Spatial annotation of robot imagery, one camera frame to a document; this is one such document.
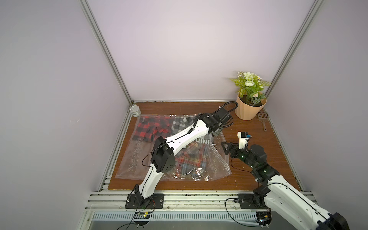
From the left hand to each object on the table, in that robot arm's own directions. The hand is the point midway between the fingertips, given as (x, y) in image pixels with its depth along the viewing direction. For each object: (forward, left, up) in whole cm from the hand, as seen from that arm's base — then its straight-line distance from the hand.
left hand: (216, 127), depth 84 cm
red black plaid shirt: (+8, +45, -13) cm, 48 cm away
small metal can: (+23, +59, -12) cm, 64 cm away
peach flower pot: (+17, -24, -6) cm, 31 cm away
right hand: (-9, -5, +1) cm, 10 cm away
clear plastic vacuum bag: (-15, +50, -17) cm, 55 cm away
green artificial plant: (+23, -23, +12) cm, 35 cm away
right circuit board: (-42, -22, -18) cm, 51 cm away
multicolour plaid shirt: (-17, +15, -12) cm, 26 cm away
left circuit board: (-42, +40, -19) cm, 61 cm away
